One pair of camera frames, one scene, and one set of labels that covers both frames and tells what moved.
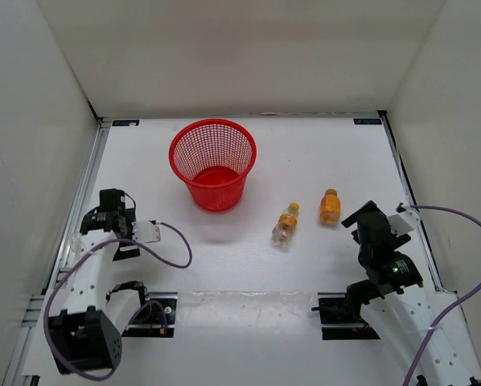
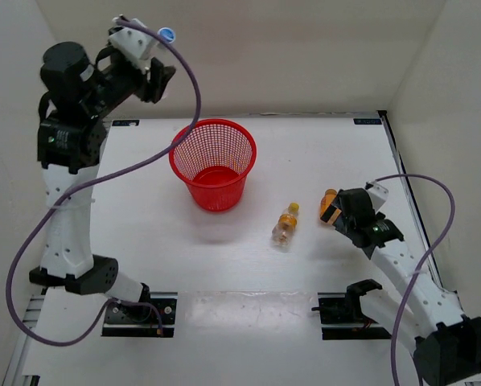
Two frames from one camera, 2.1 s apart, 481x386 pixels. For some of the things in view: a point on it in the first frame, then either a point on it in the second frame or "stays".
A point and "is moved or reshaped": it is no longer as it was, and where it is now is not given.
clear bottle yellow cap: (283, 232) stays
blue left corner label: (125, 122) stays
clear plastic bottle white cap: (77, 246) is moved or reshaped
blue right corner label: (367, 121) stays
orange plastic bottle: (330, 207) stays
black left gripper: (125, 253) -> (149, 90)
